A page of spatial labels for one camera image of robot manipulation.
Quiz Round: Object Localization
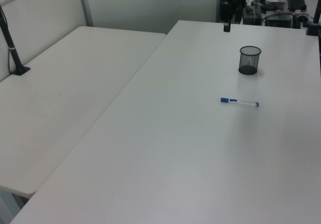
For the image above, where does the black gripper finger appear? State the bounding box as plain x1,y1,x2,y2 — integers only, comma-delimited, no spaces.
223,15,232,33

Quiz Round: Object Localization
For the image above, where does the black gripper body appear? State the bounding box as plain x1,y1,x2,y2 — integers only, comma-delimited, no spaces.
224,0,239,17

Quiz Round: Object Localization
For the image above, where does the white marker with blue cap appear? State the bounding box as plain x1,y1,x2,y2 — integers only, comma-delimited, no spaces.
220,97,260,108

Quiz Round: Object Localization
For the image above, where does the black mesh pen cup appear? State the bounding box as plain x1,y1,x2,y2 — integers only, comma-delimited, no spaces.
238,45,262,75

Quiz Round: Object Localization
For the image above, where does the black equipment box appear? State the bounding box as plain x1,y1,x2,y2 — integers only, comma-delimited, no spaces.
265,12,295,29

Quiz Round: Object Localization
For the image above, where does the black clamp stand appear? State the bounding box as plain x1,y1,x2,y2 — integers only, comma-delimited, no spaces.
305,0,321,37

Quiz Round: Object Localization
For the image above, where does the white side table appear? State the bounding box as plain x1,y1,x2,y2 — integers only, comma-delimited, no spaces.
0,26,168,198

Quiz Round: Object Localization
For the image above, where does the grey partition corner post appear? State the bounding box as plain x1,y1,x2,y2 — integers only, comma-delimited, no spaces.
77,0,94,28

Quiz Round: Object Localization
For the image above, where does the black camera stand pole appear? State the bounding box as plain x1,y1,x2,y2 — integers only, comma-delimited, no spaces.
0,4,31,77

